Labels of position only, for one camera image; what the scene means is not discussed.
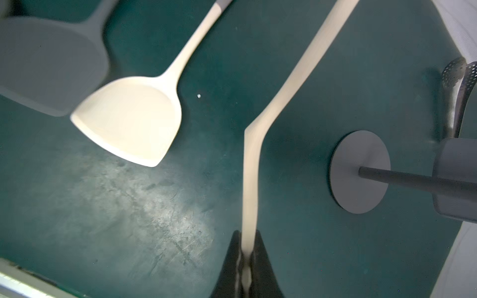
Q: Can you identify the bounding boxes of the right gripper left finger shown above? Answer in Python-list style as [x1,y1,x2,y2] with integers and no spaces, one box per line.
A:
[210,230,243,298]

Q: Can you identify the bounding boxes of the aluminium front rail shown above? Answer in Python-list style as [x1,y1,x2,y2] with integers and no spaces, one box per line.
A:
[1,258,88,298]

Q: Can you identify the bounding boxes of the cream spatula green handle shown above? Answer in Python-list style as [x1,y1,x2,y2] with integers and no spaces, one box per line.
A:
[238,0,358,298]

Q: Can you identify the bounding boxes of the cream spatula grey handle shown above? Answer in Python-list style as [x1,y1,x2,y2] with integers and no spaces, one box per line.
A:
[70,1,230,168]

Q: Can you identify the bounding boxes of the grey utensil rack stand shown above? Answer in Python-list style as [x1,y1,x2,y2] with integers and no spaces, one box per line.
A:
[329,130,477,223]

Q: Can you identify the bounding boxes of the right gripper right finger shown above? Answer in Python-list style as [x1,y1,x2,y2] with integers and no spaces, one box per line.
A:
[250,230,284,298]

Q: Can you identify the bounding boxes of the black tongs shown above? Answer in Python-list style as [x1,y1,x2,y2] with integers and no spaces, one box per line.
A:
[441,57,477,139]

